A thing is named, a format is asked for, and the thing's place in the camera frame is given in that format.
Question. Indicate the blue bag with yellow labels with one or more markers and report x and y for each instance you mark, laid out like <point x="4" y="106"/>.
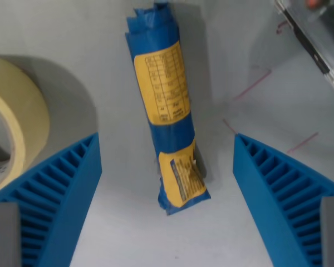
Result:
<point x="167" y="91"/>

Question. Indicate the beige masking tape roll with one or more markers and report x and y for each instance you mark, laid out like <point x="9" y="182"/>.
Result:
<point x="25" y="91"/>

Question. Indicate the clear plastic box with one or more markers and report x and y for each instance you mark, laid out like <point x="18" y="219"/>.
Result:
<point x="320" y="41"/>

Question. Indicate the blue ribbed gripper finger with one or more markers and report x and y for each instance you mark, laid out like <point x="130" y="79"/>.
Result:
<point x="64" y="194"/>
<point x="270" y="189"/>

